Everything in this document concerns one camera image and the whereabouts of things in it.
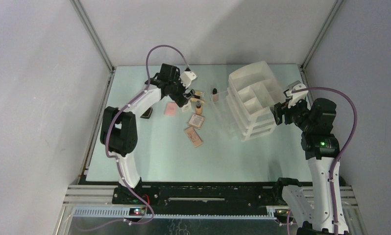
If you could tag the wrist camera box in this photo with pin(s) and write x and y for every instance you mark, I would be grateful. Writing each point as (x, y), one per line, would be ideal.
(187, 77)
(295, 92)

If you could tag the aluminium frame rail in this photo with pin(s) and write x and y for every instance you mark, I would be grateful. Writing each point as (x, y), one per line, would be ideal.
(90, 29)

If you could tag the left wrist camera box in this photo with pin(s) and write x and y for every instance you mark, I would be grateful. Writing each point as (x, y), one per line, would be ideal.
(187, 77)

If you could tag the tan rectangular makeup palette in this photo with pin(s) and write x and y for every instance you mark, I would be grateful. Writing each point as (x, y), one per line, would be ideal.
(193, 136)

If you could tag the clear acrylic drawer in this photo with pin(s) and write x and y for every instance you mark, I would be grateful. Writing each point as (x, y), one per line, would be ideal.
(225, 117)

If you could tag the white cosmetic box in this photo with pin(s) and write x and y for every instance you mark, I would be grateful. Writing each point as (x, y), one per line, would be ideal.
(187, 107)

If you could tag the square tan makeup compact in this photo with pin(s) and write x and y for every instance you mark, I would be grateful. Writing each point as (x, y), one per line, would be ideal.
(196, 121)

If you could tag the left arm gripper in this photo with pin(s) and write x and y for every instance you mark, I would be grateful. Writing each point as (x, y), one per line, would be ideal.
(180, 100)

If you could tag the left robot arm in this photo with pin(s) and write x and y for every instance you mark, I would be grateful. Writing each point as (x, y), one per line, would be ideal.
(119, 133)

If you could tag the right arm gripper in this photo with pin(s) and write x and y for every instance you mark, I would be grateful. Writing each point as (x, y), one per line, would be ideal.
(280, 109)

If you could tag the pink makeup compact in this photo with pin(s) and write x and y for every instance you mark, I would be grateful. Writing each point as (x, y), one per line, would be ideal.
(171, 109)

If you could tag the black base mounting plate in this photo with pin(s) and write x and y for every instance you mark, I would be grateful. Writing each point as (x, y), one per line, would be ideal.
(205, 199)

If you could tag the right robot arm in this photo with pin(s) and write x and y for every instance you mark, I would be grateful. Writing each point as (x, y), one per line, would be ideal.
(321, 147)

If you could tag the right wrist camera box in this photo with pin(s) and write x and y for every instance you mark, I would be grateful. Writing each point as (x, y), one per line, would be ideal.
(295, 92)

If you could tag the white plastic drawer organizer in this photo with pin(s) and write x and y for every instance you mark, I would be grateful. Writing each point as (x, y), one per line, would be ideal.
(252, 91)

